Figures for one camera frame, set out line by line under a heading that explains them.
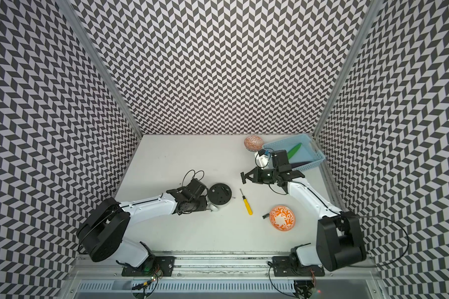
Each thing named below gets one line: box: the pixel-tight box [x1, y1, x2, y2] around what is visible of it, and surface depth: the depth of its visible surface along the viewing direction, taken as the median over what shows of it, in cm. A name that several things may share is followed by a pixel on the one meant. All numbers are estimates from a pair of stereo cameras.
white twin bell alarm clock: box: [206, 183, 232, 212], surface depth 90 cm
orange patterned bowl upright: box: [269, 205, 297, 232], surface depth 85 cm
